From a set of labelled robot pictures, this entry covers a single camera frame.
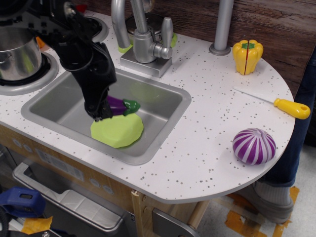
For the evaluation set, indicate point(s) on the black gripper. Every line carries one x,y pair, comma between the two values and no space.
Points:
94,76

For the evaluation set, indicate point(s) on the purple toy eggplant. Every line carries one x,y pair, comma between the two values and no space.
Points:
122,106

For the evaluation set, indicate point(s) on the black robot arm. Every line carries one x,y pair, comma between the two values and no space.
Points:
63,28

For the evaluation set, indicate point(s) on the light green plastic plate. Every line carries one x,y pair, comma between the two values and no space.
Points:
118,131

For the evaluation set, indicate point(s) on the grey toy sink basin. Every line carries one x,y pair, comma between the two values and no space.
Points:
60,107

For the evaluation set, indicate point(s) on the grey stove burner front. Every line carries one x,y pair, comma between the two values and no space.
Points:
40,82

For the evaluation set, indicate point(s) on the grey stove burner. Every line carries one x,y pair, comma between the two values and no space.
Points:
40,82
101,31

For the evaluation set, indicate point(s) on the silver toy faucet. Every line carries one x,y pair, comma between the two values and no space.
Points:
144,54

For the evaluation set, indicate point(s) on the grey stove burner back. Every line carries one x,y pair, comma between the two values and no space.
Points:
101,31

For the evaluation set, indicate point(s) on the orange toy pumpkin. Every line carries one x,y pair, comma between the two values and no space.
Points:
40,42

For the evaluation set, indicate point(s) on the stainless steel pot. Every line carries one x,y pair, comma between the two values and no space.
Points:
20,55

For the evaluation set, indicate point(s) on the green item behind faucet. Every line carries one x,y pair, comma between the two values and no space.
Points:
174,39

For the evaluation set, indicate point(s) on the red toy pepper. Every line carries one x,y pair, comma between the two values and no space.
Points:
81,8

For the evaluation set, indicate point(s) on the blue clamp tool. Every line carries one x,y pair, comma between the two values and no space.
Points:
23,202

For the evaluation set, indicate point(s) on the grey metal pole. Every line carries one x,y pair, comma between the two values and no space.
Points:
220,46

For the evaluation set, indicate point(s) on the purple striped toy onion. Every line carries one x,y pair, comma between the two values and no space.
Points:
254,146

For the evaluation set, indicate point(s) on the yellow toy bell pepper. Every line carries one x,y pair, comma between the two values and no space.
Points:
247,54

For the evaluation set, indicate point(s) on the person leg in jeans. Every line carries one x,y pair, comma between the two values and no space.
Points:
283,174

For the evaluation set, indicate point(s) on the grey sneaker shoe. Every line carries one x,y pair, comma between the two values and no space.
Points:
274,203

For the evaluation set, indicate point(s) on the silver oven door handle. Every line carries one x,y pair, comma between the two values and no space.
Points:
74,209

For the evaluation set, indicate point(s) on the yellow handled toy knife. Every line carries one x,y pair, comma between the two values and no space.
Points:
295,109

